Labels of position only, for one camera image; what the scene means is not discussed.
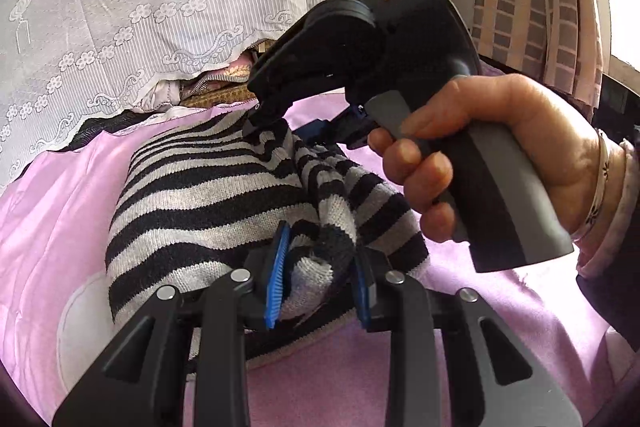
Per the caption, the pink blanket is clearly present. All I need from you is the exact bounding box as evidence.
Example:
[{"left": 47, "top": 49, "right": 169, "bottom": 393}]
[{"left": 0, "top": 97, "right": 636, "bottom": 427}]

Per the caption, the dark cloth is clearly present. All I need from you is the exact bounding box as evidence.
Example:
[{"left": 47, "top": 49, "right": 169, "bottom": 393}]
[{"left": 55, "top": 109, "right": 166, "bottom": 152}]

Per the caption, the black grey striped knit sweater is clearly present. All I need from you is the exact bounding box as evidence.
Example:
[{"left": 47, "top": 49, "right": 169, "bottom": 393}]
[{"left": 105, "top": 109, "right": 431, "bottom": 358}]

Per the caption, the pink zippered garment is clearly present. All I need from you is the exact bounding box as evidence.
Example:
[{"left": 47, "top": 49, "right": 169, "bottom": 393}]
[{"left": 180, "top": 59, "right": 251, "bottom": 100}]

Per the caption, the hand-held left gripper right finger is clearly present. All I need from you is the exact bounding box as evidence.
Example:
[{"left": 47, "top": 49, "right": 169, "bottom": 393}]
[{"left": 351, "top": 249, "right": 584, "bottom": 427}]

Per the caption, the silver bangle bracelet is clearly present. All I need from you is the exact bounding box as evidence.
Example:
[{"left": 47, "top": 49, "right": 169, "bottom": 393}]
[{"left": 572, "top": 128, "right": 614, "bottom": 244}]

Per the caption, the white crumpled cloth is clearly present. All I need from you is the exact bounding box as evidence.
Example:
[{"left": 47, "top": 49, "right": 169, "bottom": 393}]
[{"left": 140, "top": 79, "right": 182, "bottom": 112}]

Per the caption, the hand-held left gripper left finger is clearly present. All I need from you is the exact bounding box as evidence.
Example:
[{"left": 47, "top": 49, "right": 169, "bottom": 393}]
[{"left": 52, "top": 221, "right": 292, "bottom": 427}]

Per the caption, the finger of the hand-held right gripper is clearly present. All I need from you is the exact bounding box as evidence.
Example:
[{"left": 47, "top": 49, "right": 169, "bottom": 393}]
[
  {"left": 295, "top": 103, "right": 377, "bottom": 151},
  {"left": 244, "top": 4, "right": 347, "bottom": 136}
]

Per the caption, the person's right hand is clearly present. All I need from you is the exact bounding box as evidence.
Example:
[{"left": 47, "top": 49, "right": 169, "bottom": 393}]
[{"left": 367, "top": 73, "right": 609, "bottom": 244}]

